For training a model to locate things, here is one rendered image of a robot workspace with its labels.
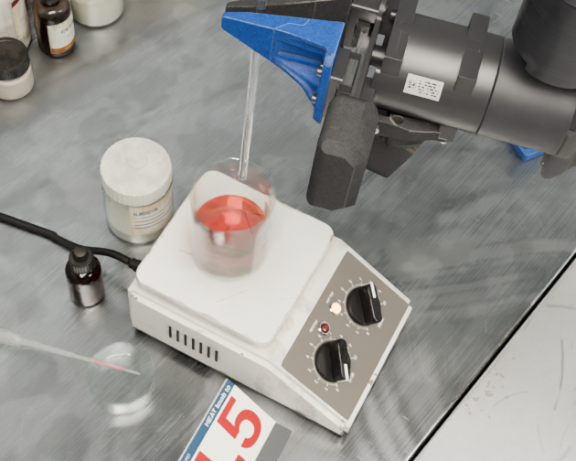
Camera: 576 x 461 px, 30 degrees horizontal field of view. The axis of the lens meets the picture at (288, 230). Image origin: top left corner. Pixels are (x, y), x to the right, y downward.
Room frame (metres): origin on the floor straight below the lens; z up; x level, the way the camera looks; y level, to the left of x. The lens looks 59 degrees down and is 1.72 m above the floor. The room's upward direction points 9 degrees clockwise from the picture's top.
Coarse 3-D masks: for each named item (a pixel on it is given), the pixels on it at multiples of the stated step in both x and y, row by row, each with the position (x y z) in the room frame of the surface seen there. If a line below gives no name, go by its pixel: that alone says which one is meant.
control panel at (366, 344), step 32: (352, 256) 0.44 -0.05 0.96; (352, 288) 0.42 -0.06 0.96; (384, 288) 0.43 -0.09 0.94; (320, 320) 0.38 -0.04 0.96; (352, 320) 0.39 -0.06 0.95; (384, 320) 0.40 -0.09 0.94; (288, 352) 0.35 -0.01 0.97; (352, 352) 0.37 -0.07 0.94; (320, 384) 0.34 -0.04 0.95; (352, 384) 0.34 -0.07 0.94
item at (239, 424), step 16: (240, 400) 0.32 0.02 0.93; (224, 416) 0.30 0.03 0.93; (240, 416) 0.31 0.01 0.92; (256, 416) 0.31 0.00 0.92; (208, 432) 0.29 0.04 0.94; (224, 432) 0.29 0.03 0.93; (240, 432) 0.30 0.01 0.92; (256, 432) 0.30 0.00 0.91; (208, 448) 0.28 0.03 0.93; (224, 448) 0.28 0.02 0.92; (240, 448) 0.29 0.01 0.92
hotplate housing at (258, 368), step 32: (128, 288) 0.38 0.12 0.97; (320, 288) 0.41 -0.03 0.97; (160, 320) 0.37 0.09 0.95; (192, 320) 0.36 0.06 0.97; (288, 320) 0.37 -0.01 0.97; (192, 352) 0.36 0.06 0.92; (224, 352) 0.35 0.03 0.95; (256, 352) 0.34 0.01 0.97; (384, 352) 0.38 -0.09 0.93; (256, 384) 0.34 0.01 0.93; (288, 384) 0.33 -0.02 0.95; (320, 416) 0.32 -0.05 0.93; (352, 416) 0.32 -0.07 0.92
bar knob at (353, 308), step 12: (360, 288) 0.42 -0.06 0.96; (372, 288) 0.42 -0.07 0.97; (348, 300) 0.41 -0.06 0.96; (360, 300) 0.41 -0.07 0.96; (372, 300) 0.41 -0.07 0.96; (348, 312) 0.40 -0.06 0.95; (360, 312) 0.40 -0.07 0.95; (372, 312) 0.40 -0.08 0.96; (360, 324) 0.39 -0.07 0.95; (372, 324) 0.39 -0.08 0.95
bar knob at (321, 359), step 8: (328, 344) 0.37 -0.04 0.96; (336, 344) 0.36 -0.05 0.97; (344, 344) 0.36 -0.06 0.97; (320, 352) 0.36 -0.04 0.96; (328, 352) 0.36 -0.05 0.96; (336, 352) 0.36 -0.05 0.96; (344, 352) 0.36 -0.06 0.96; (320, 360) 0.35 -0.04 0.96; (328, 360) 0.35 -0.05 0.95; (336, 360) 0.35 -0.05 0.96; (344, 360) 0.35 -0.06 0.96; (320, 368) 0.35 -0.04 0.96; (328, 368) 0.35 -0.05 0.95; (336, 368) 0.35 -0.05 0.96; (344, 368) 0.35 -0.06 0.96; (328, 376) 0.34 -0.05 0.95; (336, 376) 0.34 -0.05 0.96; (344, 376) 0.34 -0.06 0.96
